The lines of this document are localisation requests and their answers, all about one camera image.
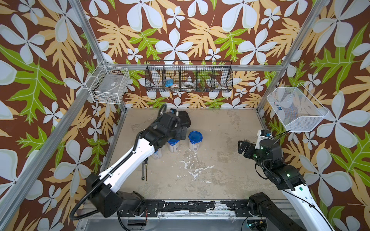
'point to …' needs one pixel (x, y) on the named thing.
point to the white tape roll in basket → (188, 84)
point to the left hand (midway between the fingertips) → (179, 127)
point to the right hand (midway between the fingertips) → (244, 143)
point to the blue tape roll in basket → (169, 82)
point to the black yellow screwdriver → (146, 163)
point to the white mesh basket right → (298, 110)
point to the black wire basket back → (186, 76)
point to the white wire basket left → (109, 84)
